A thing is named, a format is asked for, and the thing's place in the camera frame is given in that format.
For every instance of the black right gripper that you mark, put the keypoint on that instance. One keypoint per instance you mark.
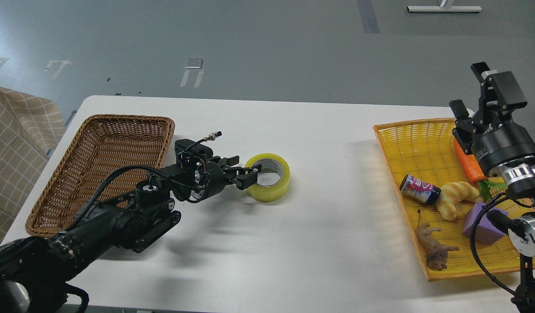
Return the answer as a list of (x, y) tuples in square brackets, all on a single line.
[(490, 135)]

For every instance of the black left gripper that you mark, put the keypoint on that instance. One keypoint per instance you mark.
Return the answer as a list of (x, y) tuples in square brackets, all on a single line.
[(214, 179)]

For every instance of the yellow tape roll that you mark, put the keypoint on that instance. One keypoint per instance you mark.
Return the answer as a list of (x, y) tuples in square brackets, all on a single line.
[(274, 178)]

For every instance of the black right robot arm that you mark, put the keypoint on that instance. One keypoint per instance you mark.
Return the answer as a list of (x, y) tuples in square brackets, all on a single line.
[(513, 212)]

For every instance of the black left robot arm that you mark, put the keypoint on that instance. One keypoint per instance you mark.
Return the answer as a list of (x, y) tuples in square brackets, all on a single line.
[(131, 209)]

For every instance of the orange toy carrot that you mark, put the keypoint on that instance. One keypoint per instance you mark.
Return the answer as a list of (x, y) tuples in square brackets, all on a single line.
[(474, 173)]

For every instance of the toy croissant bread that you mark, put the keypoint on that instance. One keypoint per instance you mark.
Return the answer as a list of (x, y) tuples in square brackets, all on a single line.
[(452, 194)]

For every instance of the yellow plastic basket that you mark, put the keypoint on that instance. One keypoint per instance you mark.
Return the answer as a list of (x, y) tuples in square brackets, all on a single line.
[(425, 149)]

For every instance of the small drink can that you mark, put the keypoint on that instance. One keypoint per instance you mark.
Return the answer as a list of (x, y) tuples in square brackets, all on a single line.
[(425, 193)]

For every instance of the purple foam block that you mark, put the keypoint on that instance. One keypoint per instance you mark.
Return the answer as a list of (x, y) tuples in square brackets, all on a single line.
[(486, 233)]

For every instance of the white stand base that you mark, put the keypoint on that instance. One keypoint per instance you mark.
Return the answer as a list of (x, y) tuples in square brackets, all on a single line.
[(444, 6)]

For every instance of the brown wicker basket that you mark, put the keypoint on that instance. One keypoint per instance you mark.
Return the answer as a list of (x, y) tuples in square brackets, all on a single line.
[(103, 143)]

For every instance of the brown toy lion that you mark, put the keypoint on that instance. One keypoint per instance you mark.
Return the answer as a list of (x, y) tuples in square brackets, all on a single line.
[(436, 253)]

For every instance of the beige checkered cloth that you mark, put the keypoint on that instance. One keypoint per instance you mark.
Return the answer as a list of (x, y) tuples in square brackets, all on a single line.
[(30, 127)]

